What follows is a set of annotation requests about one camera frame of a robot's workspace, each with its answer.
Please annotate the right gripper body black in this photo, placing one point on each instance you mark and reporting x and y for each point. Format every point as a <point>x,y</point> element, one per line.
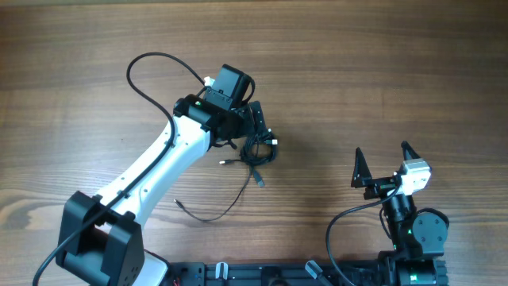
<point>379,187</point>

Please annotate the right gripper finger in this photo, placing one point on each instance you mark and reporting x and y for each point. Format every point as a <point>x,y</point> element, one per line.
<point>408,152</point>
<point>361,176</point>

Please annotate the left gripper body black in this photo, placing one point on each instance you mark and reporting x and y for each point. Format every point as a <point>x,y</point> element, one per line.
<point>242,125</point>

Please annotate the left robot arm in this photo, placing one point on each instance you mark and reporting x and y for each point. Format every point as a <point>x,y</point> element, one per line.
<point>101,236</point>

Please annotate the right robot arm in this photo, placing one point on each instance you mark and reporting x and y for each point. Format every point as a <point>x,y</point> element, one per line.
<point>418,235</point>

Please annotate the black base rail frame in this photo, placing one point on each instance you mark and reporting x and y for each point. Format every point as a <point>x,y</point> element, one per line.
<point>374,272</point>

